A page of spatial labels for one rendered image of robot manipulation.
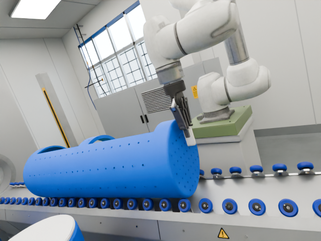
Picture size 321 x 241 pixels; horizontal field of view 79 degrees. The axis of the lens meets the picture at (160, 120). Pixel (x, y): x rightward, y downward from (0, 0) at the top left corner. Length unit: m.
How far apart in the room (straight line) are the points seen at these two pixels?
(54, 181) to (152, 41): 0.75
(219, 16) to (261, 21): 2.73
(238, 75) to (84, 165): 0.85
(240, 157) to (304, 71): 2.31
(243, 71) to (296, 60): 2.22
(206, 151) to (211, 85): 0.39
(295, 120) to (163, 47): 3.00
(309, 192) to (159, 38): 0.65
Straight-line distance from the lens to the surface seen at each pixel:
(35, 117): 5.57
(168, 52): 0.63
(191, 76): 2.25
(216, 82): 1.14
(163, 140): 0.62
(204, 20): 0.59
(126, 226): 0.90
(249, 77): 1.10
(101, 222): 1.00
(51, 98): 1.61
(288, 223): 0.67
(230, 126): 1.06
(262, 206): 0.65
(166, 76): 0.64
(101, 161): 0.78
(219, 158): 1.20
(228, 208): 0.67
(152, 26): 0.66
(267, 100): 3.40
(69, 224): 0.77
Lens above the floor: 1.38
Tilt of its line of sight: 11 degrees down
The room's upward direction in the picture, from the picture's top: 18 degrees counter-clockwise
